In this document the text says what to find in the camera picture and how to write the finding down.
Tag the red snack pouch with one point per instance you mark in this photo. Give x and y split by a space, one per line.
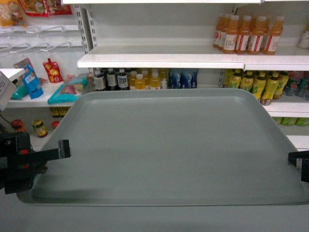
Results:
53 71

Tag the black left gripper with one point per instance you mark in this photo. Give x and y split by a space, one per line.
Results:
19 163

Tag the grey silver rectangular tray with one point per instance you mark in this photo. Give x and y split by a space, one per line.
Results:
169 147

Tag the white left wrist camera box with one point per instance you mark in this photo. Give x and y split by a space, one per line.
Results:
8 78

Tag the teal snack packet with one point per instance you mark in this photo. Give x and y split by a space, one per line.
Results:
71 89

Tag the white metal store shelf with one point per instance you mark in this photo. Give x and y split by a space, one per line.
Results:
151 34

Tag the blue snack pouch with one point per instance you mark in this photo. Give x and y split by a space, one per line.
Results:
32 82

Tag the yellow lidded sauce jar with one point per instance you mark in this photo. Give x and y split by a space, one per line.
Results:
39 128

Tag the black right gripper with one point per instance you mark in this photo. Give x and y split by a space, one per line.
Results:
300 159

